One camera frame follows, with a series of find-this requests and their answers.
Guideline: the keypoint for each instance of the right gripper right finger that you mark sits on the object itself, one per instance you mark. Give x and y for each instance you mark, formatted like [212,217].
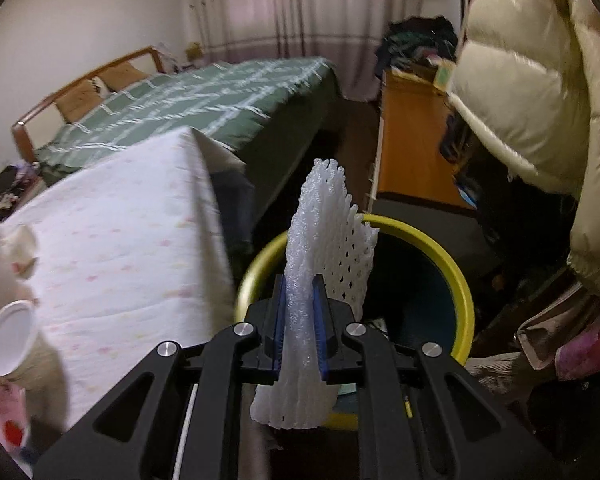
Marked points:
[421,415]

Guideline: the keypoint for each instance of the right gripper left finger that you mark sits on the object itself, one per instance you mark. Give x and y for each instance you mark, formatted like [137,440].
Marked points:
[176,415]

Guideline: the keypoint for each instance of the white paper cup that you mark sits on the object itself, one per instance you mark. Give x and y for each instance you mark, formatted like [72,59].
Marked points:
[26,357]

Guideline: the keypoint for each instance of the yellow rimmed trash bin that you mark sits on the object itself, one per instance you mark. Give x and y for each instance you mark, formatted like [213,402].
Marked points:
[413,285]

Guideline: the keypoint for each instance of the pink fleece garment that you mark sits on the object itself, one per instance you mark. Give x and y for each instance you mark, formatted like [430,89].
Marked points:
[580,357]

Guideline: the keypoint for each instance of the white dotted table cloth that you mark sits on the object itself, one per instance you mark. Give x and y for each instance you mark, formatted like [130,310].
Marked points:
[115,259]

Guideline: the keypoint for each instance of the wooden low cabinet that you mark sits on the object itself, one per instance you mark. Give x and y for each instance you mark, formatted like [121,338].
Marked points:
[409,168]

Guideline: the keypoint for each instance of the clothes pile on nightstand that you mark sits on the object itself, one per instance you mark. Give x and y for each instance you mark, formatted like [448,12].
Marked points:
[16,181]

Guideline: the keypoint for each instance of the wooden headboard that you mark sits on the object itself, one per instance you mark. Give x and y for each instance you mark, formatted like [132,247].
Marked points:
[42,122]

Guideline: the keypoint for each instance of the brown pillow left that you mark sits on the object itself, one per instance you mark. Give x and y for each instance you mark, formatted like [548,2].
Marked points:
[78,101]

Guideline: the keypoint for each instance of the brown pillow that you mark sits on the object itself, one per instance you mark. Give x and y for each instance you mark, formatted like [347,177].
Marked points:
[78,101]
[120,76]

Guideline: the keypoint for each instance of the small green box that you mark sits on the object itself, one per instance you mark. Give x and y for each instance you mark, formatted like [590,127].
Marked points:
[443,75]

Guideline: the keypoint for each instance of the green plaid bed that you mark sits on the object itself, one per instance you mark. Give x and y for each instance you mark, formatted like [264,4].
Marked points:
[265,112]

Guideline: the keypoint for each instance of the brown pillow right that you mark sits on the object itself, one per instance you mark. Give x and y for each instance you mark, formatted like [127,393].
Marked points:
[120,76]

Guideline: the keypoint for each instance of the cream puffer jacket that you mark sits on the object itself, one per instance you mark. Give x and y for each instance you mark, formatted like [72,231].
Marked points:
[527,82]

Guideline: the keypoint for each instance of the pile of dark clothes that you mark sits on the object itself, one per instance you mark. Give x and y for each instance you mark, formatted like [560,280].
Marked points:
[407,42]

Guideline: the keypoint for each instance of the pink striped curtain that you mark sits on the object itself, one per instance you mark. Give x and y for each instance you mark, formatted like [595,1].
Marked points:
[346,32]

